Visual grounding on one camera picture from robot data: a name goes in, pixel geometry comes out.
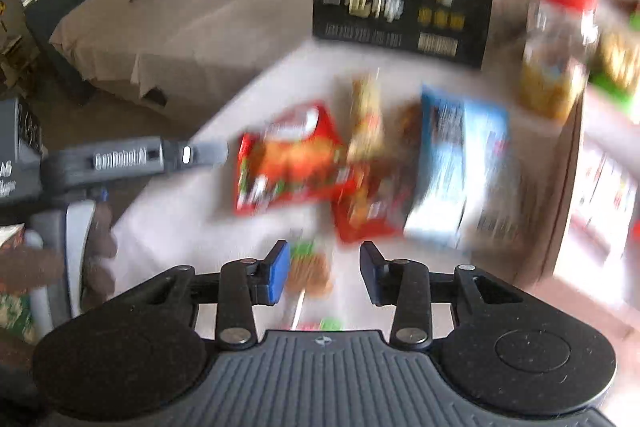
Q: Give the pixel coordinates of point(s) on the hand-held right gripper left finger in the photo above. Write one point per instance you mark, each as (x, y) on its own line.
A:
(280, 274)

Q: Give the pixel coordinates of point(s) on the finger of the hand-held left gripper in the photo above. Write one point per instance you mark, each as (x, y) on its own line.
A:
(130, 159)

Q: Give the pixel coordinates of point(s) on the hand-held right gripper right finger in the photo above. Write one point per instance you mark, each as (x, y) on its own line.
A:
(369, 274)

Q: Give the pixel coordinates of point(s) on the blue snack packet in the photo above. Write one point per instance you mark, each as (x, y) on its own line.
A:
(452, 167)

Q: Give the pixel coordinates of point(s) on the white printed plastic bag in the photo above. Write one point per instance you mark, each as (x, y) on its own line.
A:
(607, 192)

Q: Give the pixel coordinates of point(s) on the person's left hand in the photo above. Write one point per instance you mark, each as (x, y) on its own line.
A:
(102, 249)

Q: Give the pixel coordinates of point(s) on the small green brown snack packet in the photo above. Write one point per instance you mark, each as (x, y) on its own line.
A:
(310, 269)

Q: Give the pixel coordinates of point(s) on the red brown snack packet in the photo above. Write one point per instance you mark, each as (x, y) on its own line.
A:
(370, 202)

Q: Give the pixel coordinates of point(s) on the beige snack bar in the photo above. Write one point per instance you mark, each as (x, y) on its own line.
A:
(366, 122)

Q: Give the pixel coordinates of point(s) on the green patterned clothing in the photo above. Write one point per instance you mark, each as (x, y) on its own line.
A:
(15, 312)

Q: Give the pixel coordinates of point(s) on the grey covered sofa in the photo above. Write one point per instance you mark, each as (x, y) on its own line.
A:
(200, 7)

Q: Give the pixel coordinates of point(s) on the black snack bag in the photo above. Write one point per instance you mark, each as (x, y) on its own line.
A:
(400, 2)

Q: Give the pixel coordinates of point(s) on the clear jar with red lid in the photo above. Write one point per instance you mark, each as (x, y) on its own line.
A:
(555, 57)

